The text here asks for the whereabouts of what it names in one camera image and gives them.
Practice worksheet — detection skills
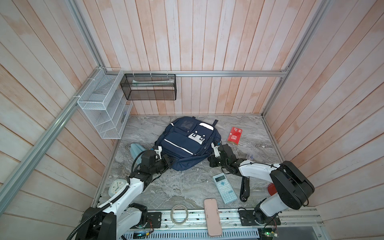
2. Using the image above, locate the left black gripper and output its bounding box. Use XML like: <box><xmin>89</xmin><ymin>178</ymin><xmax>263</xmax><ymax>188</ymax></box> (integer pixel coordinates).
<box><xmin>150</xmin><ymin>154</ymin><xmax>176</xmax><ymax>175</ymax></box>

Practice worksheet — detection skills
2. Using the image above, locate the navy blue student backpack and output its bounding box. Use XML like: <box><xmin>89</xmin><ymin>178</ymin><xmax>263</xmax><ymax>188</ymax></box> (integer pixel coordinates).
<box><xmin>155</xmin><ymin>117</ymin><xmax>221</xmax><ymax>171</ymax></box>

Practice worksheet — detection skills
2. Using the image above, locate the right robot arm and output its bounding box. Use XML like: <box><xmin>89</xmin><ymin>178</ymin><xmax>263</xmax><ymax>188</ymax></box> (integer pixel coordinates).
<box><xmin>208</xmin><ymin>144</ymin><xmax>315</xmax><ymax>225</ymax></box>

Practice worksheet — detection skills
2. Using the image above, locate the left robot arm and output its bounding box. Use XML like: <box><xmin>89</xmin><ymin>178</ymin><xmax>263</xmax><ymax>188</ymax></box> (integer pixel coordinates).
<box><xmin>67</xmin><ymin>149</ymin><xmax>175</xmax><ymax>240</ymax></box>

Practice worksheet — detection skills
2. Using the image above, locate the red card box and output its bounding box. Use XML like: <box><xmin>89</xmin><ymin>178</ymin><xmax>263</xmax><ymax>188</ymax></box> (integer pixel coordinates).
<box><xmin>227</xmin><ymin>127</ymin><xmax>243</xmax><ymax>145</ymax></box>

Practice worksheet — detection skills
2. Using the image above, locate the light blue calculator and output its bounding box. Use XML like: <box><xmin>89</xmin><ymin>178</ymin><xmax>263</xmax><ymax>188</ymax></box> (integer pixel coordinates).
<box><xmin>213</xmin><ymin>173</ymin><xmax>238</xmax><ymax>204</ymax></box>

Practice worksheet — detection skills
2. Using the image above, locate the black stapler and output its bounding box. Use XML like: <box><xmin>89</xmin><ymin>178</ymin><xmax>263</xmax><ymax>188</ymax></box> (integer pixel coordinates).
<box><xmin>240</xmin><ymin>177</ymin><xmax>250</xmax><ymax>202</ymax></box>

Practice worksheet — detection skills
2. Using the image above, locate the clear tape roll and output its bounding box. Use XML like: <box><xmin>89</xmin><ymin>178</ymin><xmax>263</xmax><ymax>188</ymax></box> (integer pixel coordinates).
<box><xmin>170</xmin><ymin>204</ymin><xmax>189</xmax><ymax>225</ymax></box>

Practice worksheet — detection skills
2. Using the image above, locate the mint alarm clock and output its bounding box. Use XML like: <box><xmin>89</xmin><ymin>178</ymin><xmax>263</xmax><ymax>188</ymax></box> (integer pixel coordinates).
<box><xmin>108</xmin><ymin>179</ymin><xmax>128</xmax><ymax>197</ymax></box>

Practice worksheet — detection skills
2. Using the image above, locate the red pen holder cup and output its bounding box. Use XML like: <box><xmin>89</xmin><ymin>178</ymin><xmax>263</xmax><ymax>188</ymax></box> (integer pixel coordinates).
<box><xmin>267</xmin><ymin>183</ymin><xmax>277</xmax><ymax>196</ymax></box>

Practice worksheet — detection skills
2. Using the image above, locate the pink pencil case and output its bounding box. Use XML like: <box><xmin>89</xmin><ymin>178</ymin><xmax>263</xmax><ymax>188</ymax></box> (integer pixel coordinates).
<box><xmin>204</xmin><ymin>199</ymin><xmax>223</xmax><ymax>237</ymax></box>

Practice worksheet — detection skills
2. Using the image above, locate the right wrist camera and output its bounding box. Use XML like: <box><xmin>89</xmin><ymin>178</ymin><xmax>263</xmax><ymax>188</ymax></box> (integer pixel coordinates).
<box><xmin>211</xmin><ymin>143</ymin><xmax>220</xmax><ymax>158</ymax></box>

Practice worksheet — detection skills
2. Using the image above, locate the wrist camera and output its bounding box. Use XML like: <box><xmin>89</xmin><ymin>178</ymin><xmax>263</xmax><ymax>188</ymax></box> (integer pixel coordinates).
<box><xmin>211</xmin><ymin>143</ymin><xmax>220</xmax><ymax>158</ymax></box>
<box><xmin>153</xmin><ymin>146</ymin><xmax>162</xmax><ymax>160</ymax></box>

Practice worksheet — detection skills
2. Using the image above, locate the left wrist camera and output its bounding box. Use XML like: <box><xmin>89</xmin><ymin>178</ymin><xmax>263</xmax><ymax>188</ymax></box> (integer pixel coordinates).
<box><xmin>153</xmin><ymin>146</ymin><xmax>162</xmax><ymax>160</ymax></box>

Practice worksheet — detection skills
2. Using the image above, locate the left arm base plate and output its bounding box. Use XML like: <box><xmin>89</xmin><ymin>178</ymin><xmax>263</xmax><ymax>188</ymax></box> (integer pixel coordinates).
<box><xmin>142</xmin><ymin>212</ymin><xmax>162</xmax><ymax>229</ymax></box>

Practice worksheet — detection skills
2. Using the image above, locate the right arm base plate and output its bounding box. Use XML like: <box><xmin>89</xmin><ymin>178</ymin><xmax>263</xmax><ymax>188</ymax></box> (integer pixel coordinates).
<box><xmin>238</xmin><ymin>208</ymin><xmax>282</xmax><ymax>227</ymax></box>

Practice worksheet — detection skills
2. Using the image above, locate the black mesh wall basket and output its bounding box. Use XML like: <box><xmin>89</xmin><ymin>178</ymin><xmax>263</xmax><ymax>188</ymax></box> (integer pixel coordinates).
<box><xmin>120</xmin><ymin>74</ymin><xmax>177</xmax><ymax>101</ymax></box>

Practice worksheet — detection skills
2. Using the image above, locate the white wire mesh shelf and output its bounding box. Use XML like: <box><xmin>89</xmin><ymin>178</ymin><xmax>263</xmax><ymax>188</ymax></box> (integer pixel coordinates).
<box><xmin>78</xmin><ymin>68</ymin><xmax>133</xmax><ymax>140</ymax></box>

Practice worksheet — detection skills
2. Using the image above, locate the aluminium mounting rail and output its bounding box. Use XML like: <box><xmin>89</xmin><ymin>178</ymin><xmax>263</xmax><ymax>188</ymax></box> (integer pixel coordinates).
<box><xmin>118</xmin><ymin>208</ymin><xmax>325</xmax><ymax>240</ymax></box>

